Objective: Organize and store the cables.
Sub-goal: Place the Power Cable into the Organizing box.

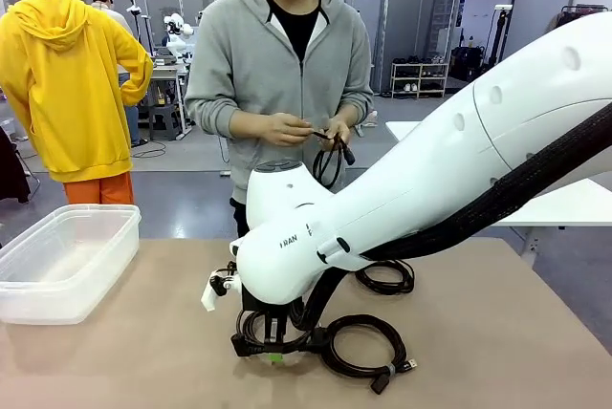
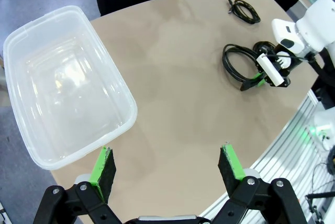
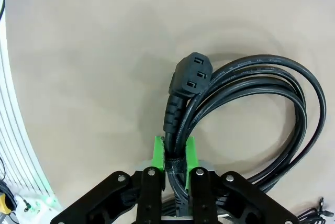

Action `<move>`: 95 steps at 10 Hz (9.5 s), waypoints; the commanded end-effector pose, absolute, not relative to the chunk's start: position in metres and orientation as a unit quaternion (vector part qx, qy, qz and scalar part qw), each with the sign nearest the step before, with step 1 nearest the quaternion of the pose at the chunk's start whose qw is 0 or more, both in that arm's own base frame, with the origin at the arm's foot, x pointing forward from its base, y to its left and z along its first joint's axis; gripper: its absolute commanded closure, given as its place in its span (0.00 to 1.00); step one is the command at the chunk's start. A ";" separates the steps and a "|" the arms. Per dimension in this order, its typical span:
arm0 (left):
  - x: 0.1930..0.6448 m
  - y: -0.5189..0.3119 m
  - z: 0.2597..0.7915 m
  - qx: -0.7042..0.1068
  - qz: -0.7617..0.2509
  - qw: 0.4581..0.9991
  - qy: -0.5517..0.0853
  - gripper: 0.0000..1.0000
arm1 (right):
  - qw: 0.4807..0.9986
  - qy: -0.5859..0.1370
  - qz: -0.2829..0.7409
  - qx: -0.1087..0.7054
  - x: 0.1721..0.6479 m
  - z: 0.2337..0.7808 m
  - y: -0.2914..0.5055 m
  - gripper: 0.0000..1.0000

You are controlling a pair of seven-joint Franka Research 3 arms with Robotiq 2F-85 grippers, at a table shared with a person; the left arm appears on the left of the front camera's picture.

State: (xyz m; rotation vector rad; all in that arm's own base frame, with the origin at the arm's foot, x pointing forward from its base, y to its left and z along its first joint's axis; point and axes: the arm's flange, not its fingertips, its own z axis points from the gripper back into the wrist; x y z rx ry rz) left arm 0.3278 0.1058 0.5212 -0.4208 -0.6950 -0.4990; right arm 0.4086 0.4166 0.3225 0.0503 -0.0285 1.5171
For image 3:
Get grey velcro cable strap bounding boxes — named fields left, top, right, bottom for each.
left=164, top=157, right=188, bottom=175

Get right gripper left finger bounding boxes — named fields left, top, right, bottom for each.
left=49, top=135, right=166, bottom=224

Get white ribbed panel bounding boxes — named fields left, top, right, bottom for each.
left=0, top=17, right=62, bottom=209

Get thin black cable bundle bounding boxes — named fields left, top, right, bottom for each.
left=297, top=196, right=335, bottom=224

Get yellow and black tool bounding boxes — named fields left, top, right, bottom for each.
left=0, top=192, right=13, bottom=216

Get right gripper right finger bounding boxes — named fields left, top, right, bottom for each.
left=184, top=135, right=300, bottom=224

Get black power cable coil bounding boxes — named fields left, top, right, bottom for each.
left=161, top=51, right=328, bottom=218

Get white power strip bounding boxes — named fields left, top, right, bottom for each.
left=14, top=191, right=60, bottom=213

